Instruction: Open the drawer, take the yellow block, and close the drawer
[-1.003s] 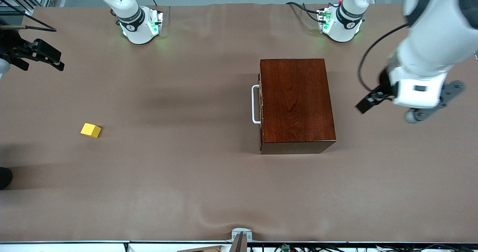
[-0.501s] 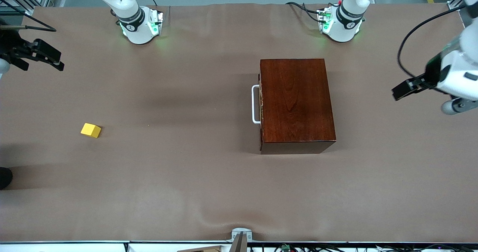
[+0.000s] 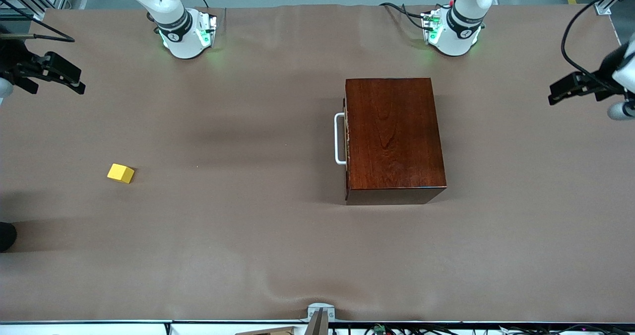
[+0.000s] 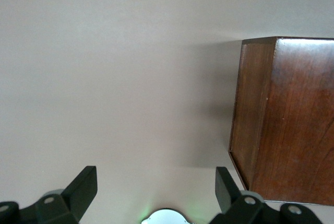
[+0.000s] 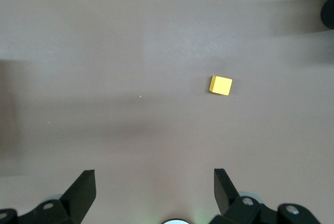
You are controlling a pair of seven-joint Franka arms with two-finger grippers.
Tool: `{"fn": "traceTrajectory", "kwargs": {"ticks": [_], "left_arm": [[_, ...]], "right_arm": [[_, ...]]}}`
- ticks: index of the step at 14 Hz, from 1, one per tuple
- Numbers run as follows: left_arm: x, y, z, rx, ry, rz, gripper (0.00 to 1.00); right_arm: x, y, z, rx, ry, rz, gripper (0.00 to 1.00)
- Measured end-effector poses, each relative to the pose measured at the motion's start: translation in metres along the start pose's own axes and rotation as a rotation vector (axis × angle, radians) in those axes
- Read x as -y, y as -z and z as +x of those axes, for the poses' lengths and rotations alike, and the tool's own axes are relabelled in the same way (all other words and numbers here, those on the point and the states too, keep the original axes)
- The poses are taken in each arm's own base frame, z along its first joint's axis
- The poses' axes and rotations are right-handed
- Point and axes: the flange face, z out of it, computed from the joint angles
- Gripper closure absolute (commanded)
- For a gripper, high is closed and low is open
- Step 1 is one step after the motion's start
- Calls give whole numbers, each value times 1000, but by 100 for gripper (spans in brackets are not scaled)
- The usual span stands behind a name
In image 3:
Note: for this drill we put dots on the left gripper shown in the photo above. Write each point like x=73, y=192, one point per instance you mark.
x=608, y=70

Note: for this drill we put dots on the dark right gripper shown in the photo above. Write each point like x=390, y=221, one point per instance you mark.
x=14, y=59

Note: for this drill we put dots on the yellow block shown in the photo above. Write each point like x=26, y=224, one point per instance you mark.
x=120, y=173

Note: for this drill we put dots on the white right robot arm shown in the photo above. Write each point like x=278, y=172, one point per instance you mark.
x=178, y=37

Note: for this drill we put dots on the black rounded object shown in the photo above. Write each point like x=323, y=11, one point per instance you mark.
x=6, y=236

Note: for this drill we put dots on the dark brown wooden cabinet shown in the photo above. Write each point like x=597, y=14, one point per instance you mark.
x=397, y=141

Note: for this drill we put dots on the brown table cloth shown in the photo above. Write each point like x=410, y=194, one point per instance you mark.
x=198, y=226

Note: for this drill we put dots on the brown cardboard piece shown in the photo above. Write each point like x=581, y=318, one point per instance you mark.
x=270, y=331

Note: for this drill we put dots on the white table edge rail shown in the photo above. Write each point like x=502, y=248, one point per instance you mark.
x=99, y=327

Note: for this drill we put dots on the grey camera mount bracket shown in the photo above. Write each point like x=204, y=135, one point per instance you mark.
x=320, y=309

